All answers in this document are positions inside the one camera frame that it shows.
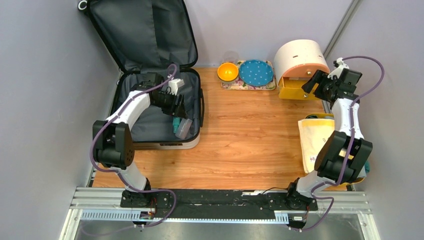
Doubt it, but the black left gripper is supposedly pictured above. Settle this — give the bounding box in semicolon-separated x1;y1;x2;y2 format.
151;91;188;120

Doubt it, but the dark green garment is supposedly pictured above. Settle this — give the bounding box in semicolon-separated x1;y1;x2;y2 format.
305;113;370;178

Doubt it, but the cream round drawer cabinet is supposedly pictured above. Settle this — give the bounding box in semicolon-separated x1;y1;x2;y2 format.
273;39;330;101

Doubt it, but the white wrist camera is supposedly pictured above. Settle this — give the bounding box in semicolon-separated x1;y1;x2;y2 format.
166;78;185;96
327;57;350;80

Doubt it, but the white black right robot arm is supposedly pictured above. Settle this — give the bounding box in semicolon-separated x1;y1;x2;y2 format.
285;68;373;210

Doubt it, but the beige sandal shoe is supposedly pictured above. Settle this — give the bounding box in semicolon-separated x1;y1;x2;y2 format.
297;118;335;174

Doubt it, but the clear plastic cup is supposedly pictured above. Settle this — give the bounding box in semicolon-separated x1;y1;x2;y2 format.
175;118;193;139

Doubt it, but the clear drinking glass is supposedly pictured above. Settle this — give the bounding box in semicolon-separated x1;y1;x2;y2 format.
222;50;239;64

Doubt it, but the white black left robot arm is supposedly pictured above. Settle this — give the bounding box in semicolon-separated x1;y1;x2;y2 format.
89;72;188;208

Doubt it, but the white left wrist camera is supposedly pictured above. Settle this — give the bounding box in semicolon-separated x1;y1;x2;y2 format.
166;78;185;96

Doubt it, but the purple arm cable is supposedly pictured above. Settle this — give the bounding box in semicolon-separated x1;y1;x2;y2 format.
89;63;180;228
288;55;386;232

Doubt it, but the black white space suitcase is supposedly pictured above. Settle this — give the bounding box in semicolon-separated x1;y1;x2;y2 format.
77;0;205;150

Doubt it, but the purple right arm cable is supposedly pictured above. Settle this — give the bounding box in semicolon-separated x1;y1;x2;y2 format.
288;55;386;232

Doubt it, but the small yellow bowl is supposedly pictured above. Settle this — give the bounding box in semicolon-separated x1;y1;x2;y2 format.
217;62;239;83

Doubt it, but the floral placemat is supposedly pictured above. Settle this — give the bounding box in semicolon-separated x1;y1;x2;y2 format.
220;60;276;91

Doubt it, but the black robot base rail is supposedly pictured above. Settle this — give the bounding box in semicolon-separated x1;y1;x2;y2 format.
120;187;318;227

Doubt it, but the yellow plastic basket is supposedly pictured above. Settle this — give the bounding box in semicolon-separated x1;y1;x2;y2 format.
310;122;373;185

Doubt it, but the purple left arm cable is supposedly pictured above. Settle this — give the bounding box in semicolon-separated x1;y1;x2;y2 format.
89;63;180;228

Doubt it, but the teal tube bottle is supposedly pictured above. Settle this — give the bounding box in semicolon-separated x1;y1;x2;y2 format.
172;117;181;134

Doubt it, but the blue dotted plate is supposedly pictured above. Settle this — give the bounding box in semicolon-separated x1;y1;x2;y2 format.
238;59;274;87

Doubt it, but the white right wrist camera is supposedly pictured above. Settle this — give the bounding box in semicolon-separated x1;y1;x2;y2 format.
327;57;350;80

